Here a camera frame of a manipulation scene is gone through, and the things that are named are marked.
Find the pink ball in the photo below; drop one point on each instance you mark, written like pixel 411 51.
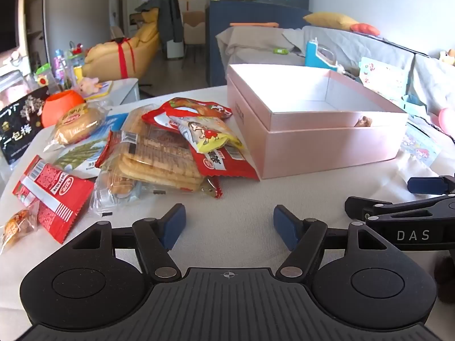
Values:
pixel 447 120

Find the light blue sticker card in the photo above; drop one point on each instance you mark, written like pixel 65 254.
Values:
pixel 382 74

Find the blue green snack packet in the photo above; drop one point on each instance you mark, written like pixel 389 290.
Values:
pixel 85 154

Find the pink plush toy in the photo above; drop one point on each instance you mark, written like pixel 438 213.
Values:
pixel 88 86

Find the grey covered sofa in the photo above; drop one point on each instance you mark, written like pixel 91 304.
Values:
pixel 256 42

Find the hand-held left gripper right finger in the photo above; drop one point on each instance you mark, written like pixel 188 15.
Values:
pixel 286 225

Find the black pouch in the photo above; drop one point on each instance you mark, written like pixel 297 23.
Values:
pixel 21 131

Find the small orange snack packet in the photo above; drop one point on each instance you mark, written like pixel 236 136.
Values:
pixel 16 225

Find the red chicken snack packet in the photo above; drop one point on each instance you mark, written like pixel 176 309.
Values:
pixel 199 108

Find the white side table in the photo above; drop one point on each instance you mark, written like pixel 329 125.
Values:
pixel 128 90

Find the white tablecloth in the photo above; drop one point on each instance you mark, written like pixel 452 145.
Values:
pixel 231 199

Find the bread bun packet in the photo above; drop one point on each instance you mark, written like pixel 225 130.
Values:
pixel 74 126

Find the small toy figure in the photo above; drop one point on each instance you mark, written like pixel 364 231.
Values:
pixel 448 57

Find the red ribbon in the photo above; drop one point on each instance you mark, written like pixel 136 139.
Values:
pixel 123 60

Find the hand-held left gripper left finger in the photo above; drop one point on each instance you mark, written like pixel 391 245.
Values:
pixel 174 225

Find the yellow sofa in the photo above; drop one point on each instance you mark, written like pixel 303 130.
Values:
pixel 142 41

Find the red white label snack packet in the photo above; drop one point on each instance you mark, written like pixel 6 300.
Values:
pixel 62 199

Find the orange carrot plush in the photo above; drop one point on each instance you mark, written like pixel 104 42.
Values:
pixel 254 25

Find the clear cracker packet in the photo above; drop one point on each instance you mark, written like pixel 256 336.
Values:
pixel 160 160

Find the blue toy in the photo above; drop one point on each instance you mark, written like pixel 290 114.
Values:
pixel 312 55

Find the pink cardboard box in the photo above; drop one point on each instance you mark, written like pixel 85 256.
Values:
pixel 320 149

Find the orange pumpkin container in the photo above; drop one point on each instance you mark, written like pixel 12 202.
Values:
pixel 58 104

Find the orange cushion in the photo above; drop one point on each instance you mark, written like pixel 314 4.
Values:
pixel 366 29

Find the black television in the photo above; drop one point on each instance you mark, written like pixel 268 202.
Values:
pixel 7 35

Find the yellow cartoon snack packet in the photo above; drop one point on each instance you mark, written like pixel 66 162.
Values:
pixel 206 133

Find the purple drink bottle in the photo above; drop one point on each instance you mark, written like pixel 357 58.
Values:
pixel 59 67

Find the white floor box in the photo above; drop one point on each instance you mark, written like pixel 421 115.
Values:
pixel 175 49

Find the dark coat on rack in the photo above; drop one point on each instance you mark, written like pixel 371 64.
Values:
pixel 167 14

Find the small green toy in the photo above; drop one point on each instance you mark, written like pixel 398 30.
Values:
pixel 280 50

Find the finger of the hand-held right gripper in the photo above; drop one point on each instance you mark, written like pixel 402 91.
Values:
pixel 424 184
pixel 357 206

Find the cartoon sticker sheet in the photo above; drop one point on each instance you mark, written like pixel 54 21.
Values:
pixel 421 145

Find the blue card pack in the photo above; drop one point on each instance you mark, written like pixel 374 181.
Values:
pixel 414 104

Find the dark blue partition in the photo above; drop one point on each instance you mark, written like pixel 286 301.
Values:
pixel 256 14

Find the beige chair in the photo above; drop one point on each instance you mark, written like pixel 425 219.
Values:
pixel 193 28

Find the yellow cushion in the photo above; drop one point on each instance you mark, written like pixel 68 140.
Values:
pixel 330 19

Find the yellow book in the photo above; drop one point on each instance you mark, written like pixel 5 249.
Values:
pixel 105 86

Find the clear small bread packet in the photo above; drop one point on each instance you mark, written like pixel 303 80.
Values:
pixel 117 186

